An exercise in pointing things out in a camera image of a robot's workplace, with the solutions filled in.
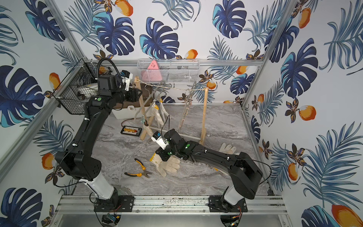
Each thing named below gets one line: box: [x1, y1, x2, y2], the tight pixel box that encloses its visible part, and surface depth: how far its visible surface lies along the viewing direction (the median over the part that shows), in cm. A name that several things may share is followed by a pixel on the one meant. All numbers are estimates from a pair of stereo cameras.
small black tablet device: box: [120, 125, 143, 137], surface depth 105 cm
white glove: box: [149, 102, 165, 128], surface depth 93 cm
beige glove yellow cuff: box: [149, 153, 181, 178], surface depth 85 cm
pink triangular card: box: [141, 59, 163, 82], surface depth 92 cm
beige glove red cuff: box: [142, 119, 154, 138], surface depth 83 cm
